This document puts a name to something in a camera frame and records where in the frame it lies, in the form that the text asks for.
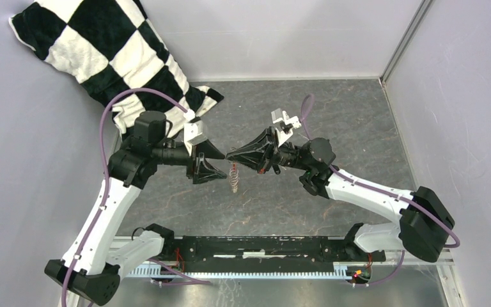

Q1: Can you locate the keyring loop with red tag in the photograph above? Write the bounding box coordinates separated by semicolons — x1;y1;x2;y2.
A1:
228;162;239;194

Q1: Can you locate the aluminium frame rail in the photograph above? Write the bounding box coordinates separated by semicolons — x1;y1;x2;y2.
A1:
110;236;454;265

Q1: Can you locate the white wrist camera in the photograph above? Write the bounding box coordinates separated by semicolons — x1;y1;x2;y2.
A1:
183;120;208;155
271;108;302;139

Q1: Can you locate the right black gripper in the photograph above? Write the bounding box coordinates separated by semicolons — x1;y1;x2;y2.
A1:
226;127;311;175

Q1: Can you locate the toothed cable duct strip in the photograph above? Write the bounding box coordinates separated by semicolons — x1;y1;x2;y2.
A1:
126;263;354;281

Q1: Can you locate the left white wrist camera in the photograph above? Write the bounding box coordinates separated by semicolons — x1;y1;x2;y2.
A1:
183;120;208;155

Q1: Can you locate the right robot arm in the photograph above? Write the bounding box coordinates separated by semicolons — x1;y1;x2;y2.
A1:
226;127;460;263

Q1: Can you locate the black white checkered cloth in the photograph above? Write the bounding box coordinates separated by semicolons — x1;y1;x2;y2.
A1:
9;0;224;137

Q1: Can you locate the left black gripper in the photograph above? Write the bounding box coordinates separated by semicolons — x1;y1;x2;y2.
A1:
153;139;228;185

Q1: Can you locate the corner aluminium profile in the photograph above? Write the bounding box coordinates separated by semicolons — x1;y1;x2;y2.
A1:
379;0;435;87

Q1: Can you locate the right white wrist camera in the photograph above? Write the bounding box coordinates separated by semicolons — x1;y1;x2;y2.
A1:
271;108;302;139

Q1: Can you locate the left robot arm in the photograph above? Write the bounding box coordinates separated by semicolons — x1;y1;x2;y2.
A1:
45;111;226;306

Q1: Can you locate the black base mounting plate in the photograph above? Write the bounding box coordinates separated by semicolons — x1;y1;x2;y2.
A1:
155;236;386;273

